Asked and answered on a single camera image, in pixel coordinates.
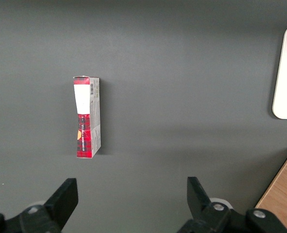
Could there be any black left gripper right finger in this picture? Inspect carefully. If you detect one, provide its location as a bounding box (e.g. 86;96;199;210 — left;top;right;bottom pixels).
177;176;287;233

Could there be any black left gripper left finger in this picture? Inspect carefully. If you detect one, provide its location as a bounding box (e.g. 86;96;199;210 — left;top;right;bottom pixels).
0;178;79;233

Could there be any wooden two-drawer cabinet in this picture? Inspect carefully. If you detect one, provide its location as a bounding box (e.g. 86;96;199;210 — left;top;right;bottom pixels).
254;145;287;233

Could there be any red plaid cardboard box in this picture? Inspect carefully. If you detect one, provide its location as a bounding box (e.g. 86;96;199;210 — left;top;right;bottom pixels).
72;75;102;160

